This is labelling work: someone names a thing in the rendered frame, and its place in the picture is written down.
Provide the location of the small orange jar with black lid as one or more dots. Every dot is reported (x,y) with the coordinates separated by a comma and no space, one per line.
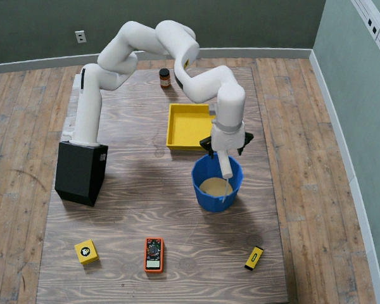
(164,76)

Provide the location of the yellow pocket level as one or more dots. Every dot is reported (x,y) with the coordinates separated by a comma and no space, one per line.
(253,258)

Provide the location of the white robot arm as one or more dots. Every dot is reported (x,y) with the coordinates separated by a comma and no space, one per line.
(117,63)

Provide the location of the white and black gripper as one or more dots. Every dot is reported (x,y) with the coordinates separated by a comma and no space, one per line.
(220,140)

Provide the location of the yellow rectangular tray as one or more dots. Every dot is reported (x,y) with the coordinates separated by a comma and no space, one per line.
(187,125)

